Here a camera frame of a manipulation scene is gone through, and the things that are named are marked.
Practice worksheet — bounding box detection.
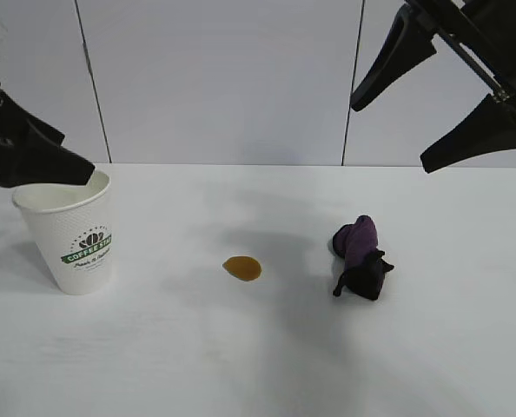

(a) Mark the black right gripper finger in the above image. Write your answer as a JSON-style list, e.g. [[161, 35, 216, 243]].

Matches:
[[349, 4, 440, 114], [419, 93, 516, 175]]

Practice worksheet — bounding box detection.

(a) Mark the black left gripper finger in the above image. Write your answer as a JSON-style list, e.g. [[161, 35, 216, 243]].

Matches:
[[0, 142, 96, 189], [0, 89, 67, 151]]

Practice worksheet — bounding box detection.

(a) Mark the white paper coffee cup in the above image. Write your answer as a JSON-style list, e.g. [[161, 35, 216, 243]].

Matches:
[[11, 170, 116, 296]]

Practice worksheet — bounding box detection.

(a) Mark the purple and black cloth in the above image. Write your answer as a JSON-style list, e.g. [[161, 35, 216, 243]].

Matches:
[[328, 214, 395, 301]]

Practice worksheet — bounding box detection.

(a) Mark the brown coffee spill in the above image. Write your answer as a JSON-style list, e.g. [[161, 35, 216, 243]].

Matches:
[[222, 255, 263, 282]]

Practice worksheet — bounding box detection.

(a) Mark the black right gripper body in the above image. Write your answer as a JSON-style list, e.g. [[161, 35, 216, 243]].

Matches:
[[404, 0, 516, 135]]

